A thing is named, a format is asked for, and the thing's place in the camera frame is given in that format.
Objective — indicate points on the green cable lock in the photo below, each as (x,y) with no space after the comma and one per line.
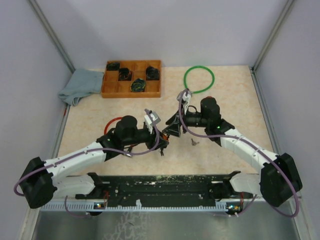
(198,79)

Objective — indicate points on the black rolled item far left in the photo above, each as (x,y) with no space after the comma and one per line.
(113,66)

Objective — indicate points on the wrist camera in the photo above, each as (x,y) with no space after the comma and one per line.
(150,120)
(184,97)

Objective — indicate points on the grey blue cloth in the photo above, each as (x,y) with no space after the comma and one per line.
(82,83)

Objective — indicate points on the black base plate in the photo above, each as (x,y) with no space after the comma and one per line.
(163,190)

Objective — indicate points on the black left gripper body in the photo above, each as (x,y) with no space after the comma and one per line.
(143,136)

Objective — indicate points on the aluminium frame post right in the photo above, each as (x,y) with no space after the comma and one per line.
(284,14)

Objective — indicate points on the aluminium frame post left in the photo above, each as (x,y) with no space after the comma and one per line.
(51,34)

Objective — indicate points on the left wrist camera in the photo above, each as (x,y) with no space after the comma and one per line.
(150,120)

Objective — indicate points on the black rolled item right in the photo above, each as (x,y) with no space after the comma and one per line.
(152,73)

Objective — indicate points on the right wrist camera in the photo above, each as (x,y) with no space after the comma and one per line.
(184,97)

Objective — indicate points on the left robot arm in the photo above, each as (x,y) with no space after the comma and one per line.
(43,180)

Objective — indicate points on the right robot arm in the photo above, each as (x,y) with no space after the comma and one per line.
(276,178)

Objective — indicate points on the aluminium frame post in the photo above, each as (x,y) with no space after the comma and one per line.
(284,14)
(51,34)

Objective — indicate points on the wooden compartment tray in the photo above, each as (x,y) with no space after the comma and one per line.
(132,79)

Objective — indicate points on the black yellow rolled item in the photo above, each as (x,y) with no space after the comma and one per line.
(138,85)

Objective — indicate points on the red cable lock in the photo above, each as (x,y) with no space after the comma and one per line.
(114,120)

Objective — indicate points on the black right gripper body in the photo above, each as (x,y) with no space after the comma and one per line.
(195,119)

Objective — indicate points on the orange black padlock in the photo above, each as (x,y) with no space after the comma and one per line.
(165,137)

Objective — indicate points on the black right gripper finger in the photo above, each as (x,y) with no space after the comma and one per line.
(172,119)
(173,130)

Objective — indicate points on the silver key bunch near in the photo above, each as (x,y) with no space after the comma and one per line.
(194,143)

